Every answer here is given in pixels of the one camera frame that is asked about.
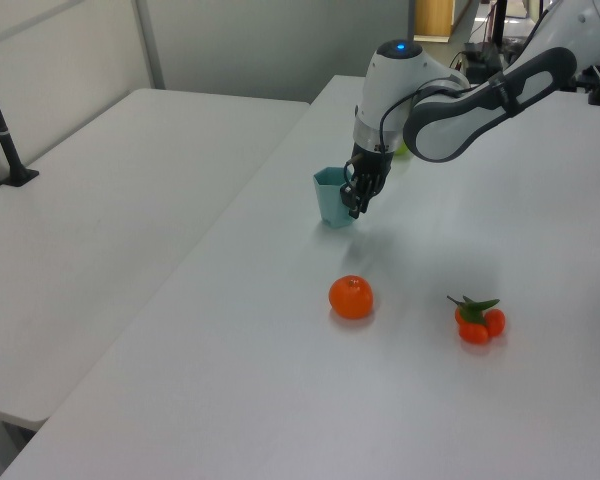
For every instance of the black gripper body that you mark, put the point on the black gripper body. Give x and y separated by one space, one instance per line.
372 159

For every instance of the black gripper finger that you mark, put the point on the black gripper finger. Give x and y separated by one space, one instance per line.
376 186
355 202

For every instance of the light blue hexagonal mug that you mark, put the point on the light blue hexagonal mug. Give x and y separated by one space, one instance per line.
330 200

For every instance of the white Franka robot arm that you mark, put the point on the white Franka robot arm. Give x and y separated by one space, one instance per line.
455 120

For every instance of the green apple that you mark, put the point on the green apple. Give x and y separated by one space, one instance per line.
402 150

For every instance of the orange mandarin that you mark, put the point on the orange mandarin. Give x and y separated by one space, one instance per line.
350 297

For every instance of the dark background equipment clutter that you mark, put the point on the dark background equipment clutter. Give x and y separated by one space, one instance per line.
475 55

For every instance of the small oranges cluster with leaves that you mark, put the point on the small oranges cluster with leaves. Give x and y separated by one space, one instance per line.
472 332

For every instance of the black background pole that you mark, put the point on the black background pole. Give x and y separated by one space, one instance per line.
499 22

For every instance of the white side table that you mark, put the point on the white side table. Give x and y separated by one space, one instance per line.
105 225

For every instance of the grey partition corner post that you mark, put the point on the grey partition corner post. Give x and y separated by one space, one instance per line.
150 45

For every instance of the black camera pole with base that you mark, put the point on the black camera pole with base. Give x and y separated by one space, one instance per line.
9 150

